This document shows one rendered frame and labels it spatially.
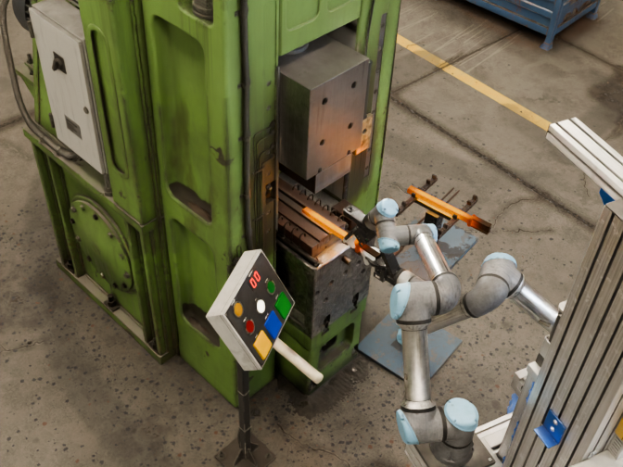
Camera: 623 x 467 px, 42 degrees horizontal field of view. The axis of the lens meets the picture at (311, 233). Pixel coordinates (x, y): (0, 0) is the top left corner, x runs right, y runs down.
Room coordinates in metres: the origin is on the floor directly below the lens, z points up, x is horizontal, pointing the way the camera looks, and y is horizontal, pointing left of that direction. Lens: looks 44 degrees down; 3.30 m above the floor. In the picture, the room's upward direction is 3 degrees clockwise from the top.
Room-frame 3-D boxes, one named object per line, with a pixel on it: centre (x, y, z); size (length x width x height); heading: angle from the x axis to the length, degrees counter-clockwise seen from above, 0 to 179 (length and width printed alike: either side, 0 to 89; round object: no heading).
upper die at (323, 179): (2.53, 0.08, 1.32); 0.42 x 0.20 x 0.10; 47
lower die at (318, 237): (2.53, 0.08, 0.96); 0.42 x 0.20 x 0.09; 47
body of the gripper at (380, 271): (2.19, -0.32, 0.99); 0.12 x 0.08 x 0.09; 47
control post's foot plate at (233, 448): (1.92, 0.25, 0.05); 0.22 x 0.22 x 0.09; 47
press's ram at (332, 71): (2.56, 0.05, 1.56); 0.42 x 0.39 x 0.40; 47
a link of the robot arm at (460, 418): (1.52, -0.52, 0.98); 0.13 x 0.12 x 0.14; 100
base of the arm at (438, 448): (1.52, -0.53, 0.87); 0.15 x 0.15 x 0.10
